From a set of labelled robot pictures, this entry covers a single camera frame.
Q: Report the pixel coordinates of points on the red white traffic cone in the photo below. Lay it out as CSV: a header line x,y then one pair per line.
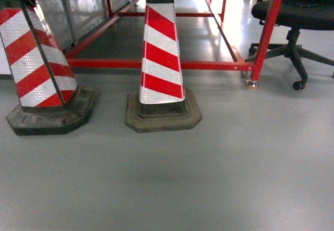
x,y
162,103

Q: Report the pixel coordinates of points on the black office chair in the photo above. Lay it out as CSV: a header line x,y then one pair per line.
x,y
302,14

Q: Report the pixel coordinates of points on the red metal frame table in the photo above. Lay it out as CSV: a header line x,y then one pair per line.
x,y
237,64

